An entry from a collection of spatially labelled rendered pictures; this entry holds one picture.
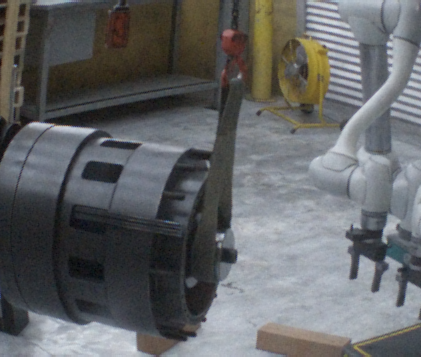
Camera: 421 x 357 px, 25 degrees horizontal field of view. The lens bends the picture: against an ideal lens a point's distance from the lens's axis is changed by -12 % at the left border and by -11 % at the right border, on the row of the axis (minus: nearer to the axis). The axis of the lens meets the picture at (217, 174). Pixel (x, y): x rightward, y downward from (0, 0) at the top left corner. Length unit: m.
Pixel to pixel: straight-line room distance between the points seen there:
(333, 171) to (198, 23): 6.33
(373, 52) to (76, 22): 4.51
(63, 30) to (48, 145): 4.66
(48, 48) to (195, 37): 2.43
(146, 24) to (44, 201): 6.27
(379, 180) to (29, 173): 1.00
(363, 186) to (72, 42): 4.71
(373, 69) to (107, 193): 1.00
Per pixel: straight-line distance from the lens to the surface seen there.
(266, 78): 8.90
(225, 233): 2.59
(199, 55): 9.25
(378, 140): 3.15
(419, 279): 2.72
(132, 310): 2.51
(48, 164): 2.56
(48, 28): 7.05
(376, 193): 2.86
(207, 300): 2.76
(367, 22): 3.01
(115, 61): 8.53
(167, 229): 2.40
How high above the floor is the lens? 1.74
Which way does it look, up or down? 15 degrees down
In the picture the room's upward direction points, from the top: 3 degrees clockwise
